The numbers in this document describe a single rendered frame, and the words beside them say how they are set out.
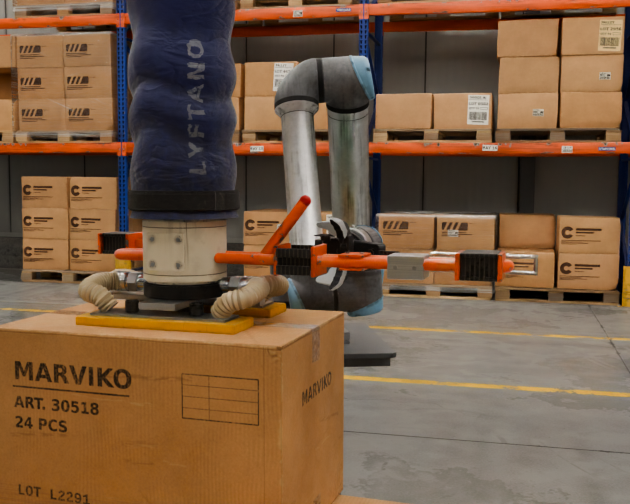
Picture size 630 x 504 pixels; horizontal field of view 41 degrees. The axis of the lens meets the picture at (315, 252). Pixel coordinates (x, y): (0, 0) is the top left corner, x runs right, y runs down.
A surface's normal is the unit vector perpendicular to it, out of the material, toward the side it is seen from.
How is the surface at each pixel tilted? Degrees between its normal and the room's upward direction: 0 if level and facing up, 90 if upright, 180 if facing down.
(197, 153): 73
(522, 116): 95
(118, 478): 90
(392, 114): 90
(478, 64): 90
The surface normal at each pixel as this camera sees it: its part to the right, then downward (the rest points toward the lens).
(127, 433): -0.30, 0.08
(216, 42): 0.82, -0.11
